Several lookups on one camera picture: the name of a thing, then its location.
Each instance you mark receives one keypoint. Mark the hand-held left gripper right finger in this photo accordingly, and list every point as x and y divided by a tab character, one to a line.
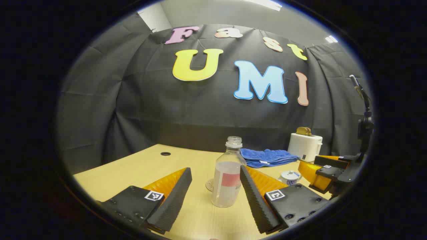
255	200

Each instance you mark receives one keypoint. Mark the brown bread slice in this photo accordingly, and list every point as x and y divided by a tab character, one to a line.
303	131

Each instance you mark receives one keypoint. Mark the ceiling light panel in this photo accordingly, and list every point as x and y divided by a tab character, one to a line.
331	39

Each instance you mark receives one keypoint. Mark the clear plastic water bottle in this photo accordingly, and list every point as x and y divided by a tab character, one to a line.
227	186

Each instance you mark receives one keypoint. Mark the white blue-flowered teacup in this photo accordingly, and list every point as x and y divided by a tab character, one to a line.
287	180

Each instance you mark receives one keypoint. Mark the round wooden coaster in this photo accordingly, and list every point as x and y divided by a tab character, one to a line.
208	185

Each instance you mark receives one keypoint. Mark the blue folded towel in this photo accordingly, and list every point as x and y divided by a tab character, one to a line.
267	156

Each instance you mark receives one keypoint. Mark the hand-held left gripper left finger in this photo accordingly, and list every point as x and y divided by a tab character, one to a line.
173	200

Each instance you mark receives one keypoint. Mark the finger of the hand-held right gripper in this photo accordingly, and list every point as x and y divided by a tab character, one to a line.
313	175
330	161

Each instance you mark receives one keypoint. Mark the white toaster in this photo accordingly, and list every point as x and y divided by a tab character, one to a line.
304	146

